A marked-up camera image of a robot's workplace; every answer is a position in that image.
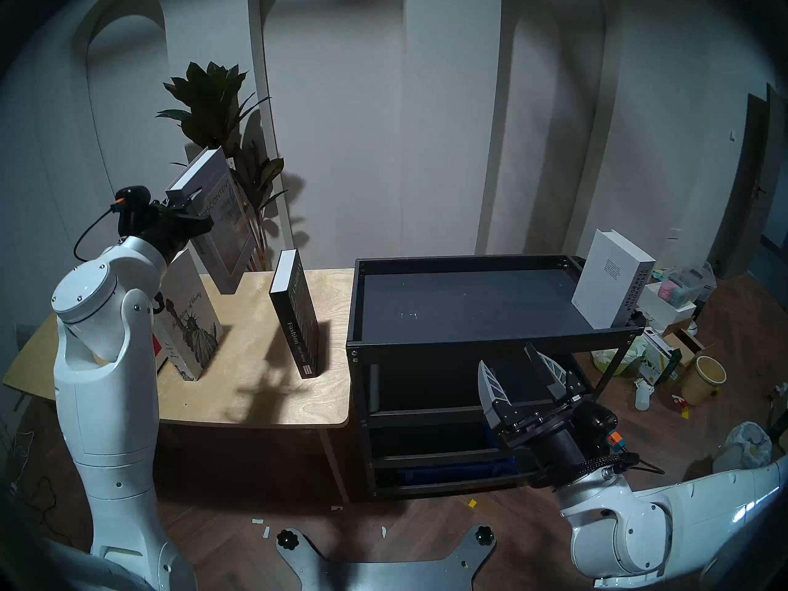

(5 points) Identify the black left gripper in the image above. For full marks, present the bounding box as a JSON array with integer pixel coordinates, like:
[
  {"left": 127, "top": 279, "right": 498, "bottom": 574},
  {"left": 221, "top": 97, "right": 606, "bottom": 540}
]
[{"left": 132, "top": 188, "right": 213, "bottom": 261}]

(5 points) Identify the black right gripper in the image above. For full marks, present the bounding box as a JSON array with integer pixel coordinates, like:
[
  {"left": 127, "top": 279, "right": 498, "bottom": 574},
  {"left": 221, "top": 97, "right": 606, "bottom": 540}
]
[{"left": 478, "top": 342, "right": 585, "bottom": 489}]

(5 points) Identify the grey Discontent book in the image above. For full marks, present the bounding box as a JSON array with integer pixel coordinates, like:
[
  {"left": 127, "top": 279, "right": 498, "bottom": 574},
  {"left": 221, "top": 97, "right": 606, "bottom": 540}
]
[{"left": 166, "top": 147, "right": 259, "bottom": 295}]

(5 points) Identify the white Design Hotels Yearbook book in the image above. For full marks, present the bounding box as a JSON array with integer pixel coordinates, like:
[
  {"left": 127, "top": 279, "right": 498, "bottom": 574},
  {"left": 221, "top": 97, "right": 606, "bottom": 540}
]
[{"left": 571, "top": 229, "right": 656, "bottom": 330}]

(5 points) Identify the black three-tier shelf cart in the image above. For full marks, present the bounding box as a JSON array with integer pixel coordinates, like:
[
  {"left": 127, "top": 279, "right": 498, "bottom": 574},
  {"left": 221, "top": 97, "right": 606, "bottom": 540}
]
[{"left": 346, "top": 254, "right": 647, "bottom": 498}]

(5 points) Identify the light green plastic bag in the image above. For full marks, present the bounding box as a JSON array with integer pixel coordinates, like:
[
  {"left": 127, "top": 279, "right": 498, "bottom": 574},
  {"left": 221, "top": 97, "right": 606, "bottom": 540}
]
[{"left": 591, "top": 337, "right": 647, "bottom": 376}]

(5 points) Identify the tall dark green plant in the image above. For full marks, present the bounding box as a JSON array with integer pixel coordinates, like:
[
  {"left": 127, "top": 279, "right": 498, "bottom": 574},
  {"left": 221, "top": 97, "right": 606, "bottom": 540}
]
[{"left": 156, "top": 61, "right": 290, "bottom": 271}]

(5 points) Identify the grey Statue of Liberty book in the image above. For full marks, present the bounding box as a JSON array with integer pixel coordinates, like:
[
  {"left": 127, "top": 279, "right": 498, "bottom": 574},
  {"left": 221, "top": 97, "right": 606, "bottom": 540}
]
[{"left": 151, "top": 248, "right": 224, "bottom": 382}]

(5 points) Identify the green and white carton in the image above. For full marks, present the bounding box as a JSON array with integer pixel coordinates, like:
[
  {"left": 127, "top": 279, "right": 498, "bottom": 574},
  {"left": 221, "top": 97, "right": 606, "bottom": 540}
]
[{"left": 638, "top": 328, "right": 683, "bottom": 385}]

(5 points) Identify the black Crime and Punishment book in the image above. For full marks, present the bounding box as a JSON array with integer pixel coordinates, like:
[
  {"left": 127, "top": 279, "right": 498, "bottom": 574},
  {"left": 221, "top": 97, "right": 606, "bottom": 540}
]
[{"left": 151, "top": 288, "right": 168, "bottom": 375}]

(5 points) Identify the black Fashion book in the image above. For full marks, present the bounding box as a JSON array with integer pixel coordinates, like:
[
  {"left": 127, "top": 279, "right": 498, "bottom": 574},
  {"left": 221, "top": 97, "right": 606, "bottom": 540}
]
[{"left": 269, "top": 249, "right": 320, "bottom": 380}]

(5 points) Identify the white square box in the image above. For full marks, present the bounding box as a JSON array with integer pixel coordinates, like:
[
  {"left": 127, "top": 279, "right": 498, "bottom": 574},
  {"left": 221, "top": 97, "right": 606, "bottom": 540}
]
[{"left": 636, "top": 282, "right": 696, "bottom": 329}]

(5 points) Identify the light wooden table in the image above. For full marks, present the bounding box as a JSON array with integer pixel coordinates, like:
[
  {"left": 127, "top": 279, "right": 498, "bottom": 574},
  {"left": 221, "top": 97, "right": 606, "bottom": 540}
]
[{"left": 2, "top": 268, "right": 355, "bottom": 504}]

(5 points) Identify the brown cardboard box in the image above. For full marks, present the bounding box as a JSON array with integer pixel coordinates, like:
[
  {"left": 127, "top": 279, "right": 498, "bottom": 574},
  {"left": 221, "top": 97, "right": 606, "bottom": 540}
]
[{"left": 662, "top": 331, "right": 709, "bottom": 366}]

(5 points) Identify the beige round bucket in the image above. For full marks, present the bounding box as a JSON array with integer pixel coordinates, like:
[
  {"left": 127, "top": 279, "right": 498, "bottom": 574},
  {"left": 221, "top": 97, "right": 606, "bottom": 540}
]
[{"left": 680, "top": 356, "right": 727, "bottom": 407}]

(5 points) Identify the white bin with bag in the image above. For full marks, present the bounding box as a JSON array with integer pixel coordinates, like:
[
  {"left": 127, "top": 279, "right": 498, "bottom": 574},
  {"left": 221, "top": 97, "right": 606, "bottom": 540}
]
[{"left": 712, "top": 421, "right": 773, "bottom": 473}]

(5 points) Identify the dark grey door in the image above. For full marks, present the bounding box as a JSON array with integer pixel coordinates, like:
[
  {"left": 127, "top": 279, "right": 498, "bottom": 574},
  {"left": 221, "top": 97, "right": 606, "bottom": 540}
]
[{"left": 708, "top": 84, "right": 788, "bottom": 279}]

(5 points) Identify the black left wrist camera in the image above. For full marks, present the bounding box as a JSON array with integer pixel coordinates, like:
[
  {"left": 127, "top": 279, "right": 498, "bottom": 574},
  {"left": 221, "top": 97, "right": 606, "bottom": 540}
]
[{"left": 115, "top": 187, "right": 153, "bottom": 222}]

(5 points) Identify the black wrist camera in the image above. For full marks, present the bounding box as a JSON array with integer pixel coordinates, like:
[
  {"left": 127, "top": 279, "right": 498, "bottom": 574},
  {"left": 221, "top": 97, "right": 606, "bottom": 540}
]
[
  {"left": 576, "top": 401, "right": 625, "bottom": 452},
  {"left": 115, "top": 187, "right": 153, "bottom": 222}
]

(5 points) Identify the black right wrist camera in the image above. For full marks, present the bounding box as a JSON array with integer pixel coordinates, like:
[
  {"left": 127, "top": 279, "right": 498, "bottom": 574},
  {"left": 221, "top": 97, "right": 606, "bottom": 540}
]
[{"left": 576, "top": 401, "right": 625, "bottom": 452}]

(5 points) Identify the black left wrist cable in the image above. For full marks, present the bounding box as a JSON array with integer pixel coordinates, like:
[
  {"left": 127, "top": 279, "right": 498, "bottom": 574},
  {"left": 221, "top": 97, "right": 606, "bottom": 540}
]
[{"left": 74, "top": 205, "right": 124, "bottom": 262}]

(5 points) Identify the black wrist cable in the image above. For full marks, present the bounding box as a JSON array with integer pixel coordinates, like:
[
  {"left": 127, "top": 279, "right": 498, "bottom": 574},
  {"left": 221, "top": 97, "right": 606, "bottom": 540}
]
[
  {"left": 529, "top": 451, "right": 665, "bottom": 478},
  {"left": 74, "top": 205, "right": 124, "bottom": 262}
]

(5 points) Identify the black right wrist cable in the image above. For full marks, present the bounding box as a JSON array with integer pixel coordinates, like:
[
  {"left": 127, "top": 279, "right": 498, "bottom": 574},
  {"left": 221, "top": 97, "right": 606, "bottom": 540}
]
[{"left": 529, "top": 451, "right": 665, "bottom": 478}]

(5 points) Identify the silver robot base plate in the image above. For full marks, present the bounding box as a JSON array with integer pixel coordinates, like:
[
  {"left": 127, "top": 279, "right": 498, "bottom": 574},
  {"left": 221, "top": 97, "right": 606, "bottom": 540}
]
[{"left": 275, "top": 525, "right": 497, "bottom": 591}]

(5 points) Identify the thin floor cable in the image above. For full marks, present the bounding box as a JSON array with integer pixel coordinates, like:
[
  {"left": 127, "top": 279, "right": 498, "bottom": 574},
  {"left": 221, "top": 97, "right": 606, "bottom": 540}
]
[{"left": 0, "top": 430, "right": 62, "bottom": 523}]

